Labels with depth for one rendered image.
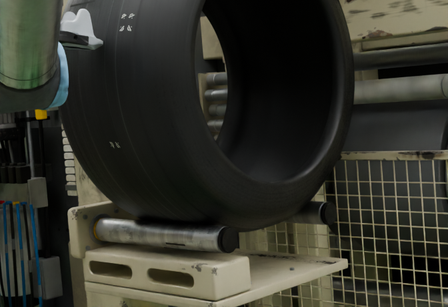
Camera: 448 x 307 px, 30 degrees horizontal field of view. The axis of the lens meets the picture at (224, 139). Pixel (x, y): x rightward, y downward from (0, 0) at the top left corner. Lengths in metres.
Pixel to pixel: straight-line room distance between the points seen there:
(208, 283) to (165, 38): 0.41
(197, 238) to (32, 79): 0.49
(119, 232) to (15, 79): 0.58
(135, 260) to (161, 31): 0.44
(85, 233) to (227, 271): 0.35
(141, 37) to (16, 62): 0.34
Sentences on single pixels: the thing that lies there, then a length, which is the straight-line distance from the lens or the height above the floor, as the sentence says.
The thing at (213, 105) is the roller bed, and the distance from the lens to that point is 2.04.
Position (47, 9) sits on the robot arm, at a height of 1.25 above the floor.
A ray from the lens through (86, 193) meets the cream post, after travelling 1.77.
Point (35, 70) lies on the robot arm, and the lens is 1.04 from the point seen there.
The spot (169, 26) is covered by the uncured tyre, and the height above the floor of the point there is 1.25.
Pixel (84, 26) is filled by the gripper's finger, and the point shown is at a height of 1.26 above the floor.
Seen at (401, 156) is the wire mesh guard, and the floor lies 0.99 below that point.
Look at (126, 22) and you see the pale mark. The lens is 1.34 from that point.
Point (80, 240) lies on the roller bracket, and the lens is 1.63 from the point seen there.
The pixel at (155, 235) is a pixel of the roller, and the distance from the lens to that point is 1.50.
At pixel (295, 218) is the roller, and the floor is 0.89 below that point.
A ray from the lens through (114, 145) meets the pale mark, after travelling 1.38.
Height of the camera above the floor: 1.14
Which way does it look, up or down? 3 degrees down
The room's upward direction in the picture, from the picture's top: 5 degrees counter-clockwise
